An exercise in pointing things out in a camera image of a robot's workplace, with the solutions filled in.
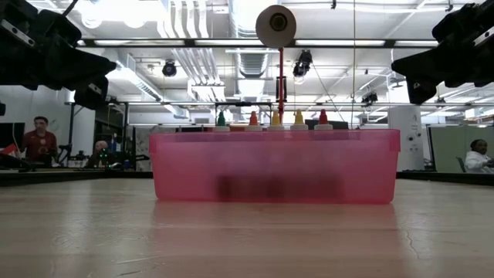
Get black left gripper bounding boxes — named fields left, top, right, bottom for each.
left=0, top=0, right=117, bottom=111

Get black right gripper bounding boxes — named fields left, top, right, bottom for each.
left=391, top=0, right=494, bottom=105

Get red food coloring bottle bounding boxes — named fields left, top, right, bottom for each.
left=313, top=108, right=333, bottom=131

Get yellow food coloring bottle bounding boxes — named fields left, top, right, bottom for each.
left=267, top=109, right=285, bottom=131
left=289, top=109, right=309, bottom=131

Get green food coloring bottle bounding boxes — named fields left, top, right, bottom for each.
left=212, top=110, right=231, bottom=132

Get orange food coloring bottle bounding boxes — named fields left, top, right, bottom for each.
left=245, top=110, right=262, bottom=131

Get dark shelving unit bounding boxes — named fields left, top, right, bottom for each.
left=94, top=103, right=136, bottom=167

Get black ceiling spotlight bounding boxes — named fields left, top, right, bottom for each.
left=292, top=49, right=313, bottom=78
left=161, top=59, right=178, bottom=78
left=360, top=90, right=379, bottom=105

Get white column device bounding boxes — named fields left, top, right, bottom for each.
left=387, top=104, right=425, bottom=171

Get green partition panel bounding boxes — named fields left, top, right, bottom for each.
left=426, top=124, right=494, bottom=175

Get person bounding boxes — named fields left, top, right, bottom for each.
left=90, top=140, right=112, bottom=168
left=464, top=138, right=494, bottom=174
left=19, top=115, right=59, bottom=165

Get black computer monitor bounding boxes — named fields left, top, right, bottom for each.
left=0, top=122, right=26, bottom=150

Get dark computer monitor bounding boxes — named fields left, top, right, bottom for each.
left=304, top=118, right=350, bottom=131

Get red desk lamp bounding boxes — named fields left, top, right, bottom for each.
left=254, top=3, right=298, bottom=131

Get long ceiling light bar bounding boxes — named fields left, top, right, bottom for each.
left=76, top=37, right=440, bottom=49

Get pink translucent plastic bin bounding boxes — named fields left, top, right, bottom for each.
left=148, top=128, right=401, bottom=205

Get black background rig frame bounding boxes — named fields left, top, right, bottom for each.
left=63, top=99, right=279, bottom=171

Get thin hanging cable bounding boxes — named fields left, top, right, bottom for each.
left=350, top=0, right=357, bottom=129

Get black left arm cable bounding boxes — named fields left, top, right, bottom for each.
left=61, top=0, right=81, bottom=17

